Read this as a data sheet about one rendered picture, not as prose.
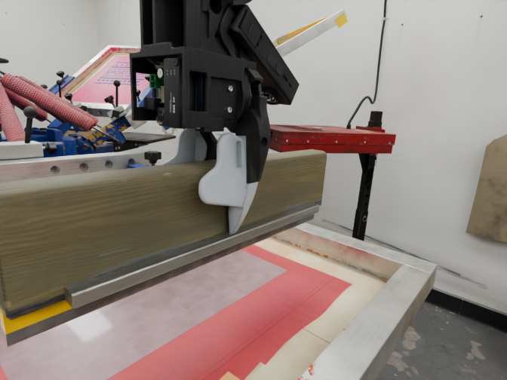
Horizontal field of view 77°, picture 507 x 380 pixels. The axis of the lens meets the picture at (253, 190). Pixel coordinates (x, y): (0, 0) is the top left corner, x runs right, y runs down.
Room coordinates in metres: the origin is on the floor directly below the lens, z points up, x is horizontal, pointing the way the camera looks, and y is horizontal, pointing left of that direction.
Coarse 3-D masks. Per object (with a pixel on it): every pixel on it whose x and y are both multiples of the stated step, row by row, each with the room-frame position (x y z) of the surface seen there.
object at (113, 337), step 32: (0, 320) 0.30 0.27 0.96; (96, 320) 0.31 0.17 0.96; (128, 320) 0.31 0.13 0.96; (160, 320) 0.31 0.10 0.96; (192, 320) 0.32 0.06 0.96; (0, 352) 0.26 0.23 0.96; (32, 352) 0.26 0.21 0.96; (64, 352) 0.26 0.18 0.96; (96, 352) 0.26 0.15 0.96; (128, 352) 0.26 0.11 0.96; (160, 352) 0.27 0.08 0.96; (192, 352) 0.27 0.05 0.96; (224, 352) 0.27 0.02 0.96
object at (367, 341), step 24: (288, 240) 0.55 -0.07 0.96; (312, 240) 0.52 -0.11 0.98; (336, 240) 0.49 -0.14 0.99; (360, 240) 0.50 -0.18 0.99; (360, 264) 0.46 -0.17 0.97; (384, 264) 0.44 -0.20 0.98; (408, 264) 0.42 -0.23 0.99; (432, 264) 0.43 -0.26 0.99; (384, 288) 0.35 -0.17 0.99; (408, 288) 0.36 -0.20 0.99; (360, 312) 0.30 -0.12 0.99; (384, 312) 0.30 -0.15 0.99; (408, 312) 0.32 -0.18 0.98; (336, 336) 0.26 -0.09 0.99; (360, 336) 0.26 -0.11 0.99; (384, 336) 0.26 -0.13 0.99; (336, 360) 0.23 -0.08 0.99; (360, 360) 0.23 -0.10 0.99; (384, 360) 0.26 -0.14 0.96
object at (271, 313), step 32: (224, 256) 0.48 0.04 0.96; (256, 256) 0.49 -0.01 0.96; (160, 288) 0.38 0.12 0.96; (192, 288) 0.38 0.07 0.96; (224, 288) 0.39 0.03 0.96; (256, 288) 0.39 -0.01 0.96; (288, 288) 0.40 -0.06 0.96; (320, 288) 0.40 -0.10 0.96; (224, 320) 0.32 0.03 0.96; (256, 320) 0.32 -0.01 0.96; (288, 320) 0.33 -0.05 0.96; (256, 352) 0.27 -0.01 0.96
